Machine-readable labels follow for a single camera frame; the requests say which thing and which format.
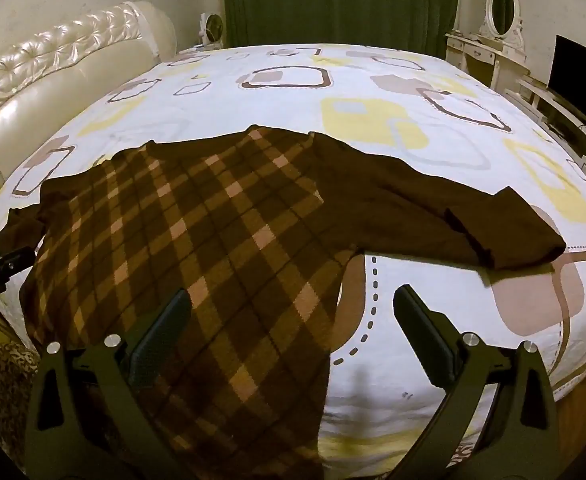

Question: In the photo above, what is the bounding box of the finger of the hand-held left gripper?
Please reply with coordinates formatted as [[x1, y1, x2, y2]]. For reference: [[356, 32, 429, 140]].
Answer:
[[0, 246, 36, 304]]

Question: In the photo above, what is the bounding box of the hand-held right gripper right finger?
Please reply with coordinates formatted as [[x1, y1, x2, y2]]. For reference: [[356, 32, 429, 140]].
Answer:
[[394, 284, 562, 480]]

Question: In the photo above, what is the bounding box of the green curtain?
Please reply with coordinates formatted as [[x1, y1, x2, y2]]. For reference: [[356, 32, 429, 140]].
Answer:
[[221, 0, 462, 59]]

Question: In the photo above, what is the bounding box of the black television screen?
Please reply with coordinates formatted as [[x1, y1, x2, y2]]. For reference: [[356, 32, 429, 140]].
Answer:
[[548, 35, 586, 113]]

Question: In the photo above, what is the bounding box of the cream tufted headboard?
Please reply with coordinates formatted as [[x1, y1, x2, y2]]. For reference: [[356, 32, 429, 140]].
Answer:
[[0, 1, 178, 222]]

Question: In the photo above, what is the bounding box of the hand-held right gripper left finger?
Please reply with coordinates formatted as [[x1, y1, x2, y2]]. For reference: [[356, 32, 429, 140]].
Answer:
[[25, 289, 192, 480]]

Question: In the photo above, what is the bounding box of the white television stand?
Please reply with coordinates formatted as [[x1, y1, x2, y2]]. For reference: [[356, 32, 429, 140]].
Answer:
[[505, 76, 586, 187]]

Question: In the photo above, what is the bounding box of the white dressing table with mirror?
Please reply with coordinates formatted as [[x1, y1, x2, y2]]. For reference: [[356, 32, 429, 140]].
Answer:
[[445, 0, 528, 93]]

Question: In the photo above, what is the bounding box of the brown plaid sweater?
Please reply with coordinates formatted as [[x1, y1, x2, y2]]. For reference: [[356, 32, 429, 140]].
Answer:
[[0, 127, 568, 480]]

